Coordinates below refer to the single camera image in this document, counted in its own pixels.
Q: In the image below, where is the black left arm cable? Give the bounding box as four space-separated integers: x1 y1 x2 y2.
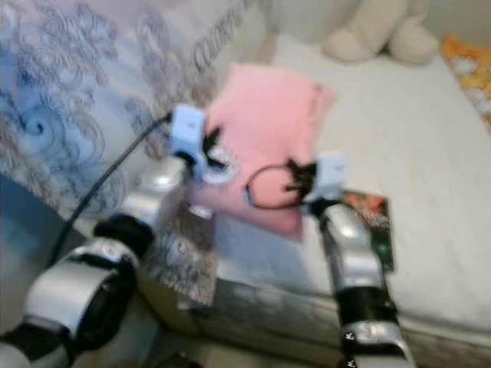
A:
46 113 174 266

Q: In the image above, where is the yellow egg print blanket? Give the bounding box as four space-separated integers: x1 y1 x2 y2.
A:
440 32 491 133

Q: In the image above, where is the pink pillow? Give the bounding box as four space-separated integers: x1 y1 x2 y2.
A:
188 61 338 243

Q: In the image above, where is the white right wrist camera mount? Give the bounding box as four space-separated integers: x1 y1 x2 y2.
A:
307 151 349 205

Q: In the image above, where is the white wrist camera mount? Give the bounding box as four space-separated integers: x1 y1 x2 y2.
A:
307 151 349 205
169 104 210 176

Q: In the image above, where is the dark glossy book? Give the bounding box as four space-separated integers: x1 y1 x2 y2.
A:
341 190 397 271

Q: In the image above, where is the patterned white headboard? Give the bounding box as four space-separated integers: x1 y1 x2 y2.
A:
0 0 271 307

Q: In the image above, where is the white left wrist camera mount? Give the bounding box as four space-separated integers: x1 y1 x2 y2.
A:
169 104 210 176

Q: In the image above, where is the white quilted mattress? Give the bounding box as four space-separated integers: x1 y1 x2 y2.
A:
138 32 491 363

